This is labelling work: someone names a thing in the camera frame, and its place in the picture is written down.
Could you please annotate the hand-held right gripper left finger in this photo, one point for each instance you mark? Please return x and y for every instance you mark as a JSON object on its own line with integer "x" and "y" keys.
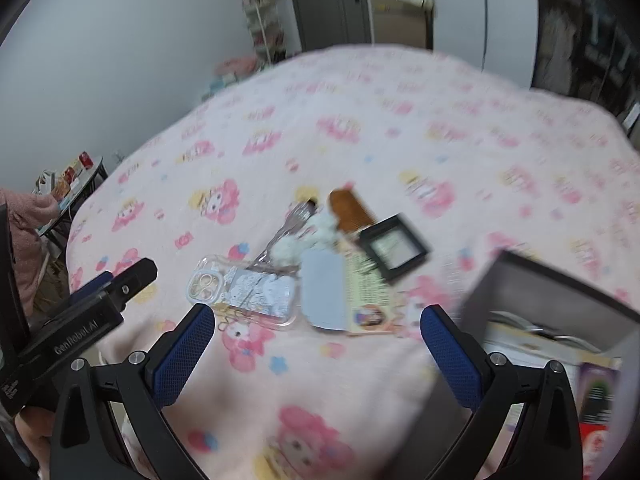
{"x": 182, "y": 355}

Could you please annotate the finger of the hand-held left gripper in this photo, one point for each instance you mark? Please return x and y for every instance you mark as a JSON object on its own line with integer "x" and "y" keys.
{"x": 137, "y": 280}
{"x": 92, "y": 287}

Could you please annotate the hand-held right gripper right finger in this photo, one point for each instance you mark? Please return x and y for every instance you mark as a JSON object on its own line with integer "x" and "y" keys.
{"x": 450, "y": 360}

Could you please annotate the clear printed phone case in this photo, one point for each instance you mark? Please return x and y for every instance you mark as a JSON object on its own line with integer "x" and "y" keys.
{"x": 250, "y": 290}

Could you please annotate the black cardboard box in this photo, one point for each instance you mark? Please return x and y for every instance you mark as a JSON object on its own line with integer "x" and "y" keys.
{"x": 525, "y": 290}

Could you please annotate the yellow card packet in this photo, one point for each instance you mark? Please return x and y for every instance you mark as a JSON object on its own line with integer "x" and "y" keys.
{"x": 365, "y": 285}

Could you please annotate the white fluffy pompom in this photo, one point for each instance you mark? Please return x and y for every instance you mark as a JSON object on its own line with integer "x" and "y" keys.
{"x": 290, "y": 250}

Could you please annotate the hand cream tube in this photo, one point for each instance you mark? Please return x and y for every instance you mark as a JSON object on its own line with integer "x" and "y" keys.
{"x": 295, "y": 220}

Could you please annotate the brown wooden comb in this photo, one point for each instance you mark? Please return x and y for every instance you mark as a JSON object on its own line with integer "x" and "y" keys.
{"x": 350, "y": 210}

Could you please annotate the person's left forearm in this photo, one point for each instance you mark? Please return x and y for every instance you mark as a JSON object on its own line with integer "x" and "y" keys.
{"x": 27, "y": 240}

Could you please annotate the black side table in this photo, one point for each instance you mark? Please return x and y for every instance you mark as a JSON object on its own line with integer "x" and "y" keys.
{"x": 90, "y": 175}

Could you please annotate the small black square box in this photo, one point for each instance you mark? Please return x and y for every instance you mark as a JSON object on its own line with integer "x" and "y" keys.
{"x": 395, "y": 250}

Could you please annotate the pink floor cushion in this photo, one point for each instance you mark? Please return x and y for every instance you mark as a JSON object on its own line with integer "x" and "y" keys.
{"x": 235, "y": 67}

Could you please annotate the pink printed blanket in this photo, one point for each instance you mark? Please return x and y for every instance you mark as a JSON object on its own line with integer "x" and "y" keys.
{"x": 375, "y": 135}

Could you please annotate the white shelf rack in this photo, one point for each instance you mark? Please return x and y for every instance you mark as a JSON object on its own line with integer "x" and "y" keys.
{"x": 265, "y": 35}

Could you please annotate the grey door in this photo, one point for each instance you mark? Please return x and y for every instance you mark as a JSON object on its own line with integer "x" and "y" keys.
{"x": 325, "y": 5}

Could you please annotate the brown cardboard carton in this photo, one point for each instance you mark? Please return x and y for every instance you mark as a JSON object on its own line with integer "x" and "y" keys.
{"x": 385, "y": 25}

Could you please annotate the white wardrobe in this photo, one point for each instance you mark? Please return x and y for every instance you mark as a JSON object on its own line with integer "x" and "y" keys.
{"x": 490, "y": 15}

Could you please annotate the dark open wardrobe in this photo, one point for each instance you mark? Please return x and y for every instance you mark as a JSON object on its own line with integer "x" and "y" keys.
{"x": 585, "y": 35}

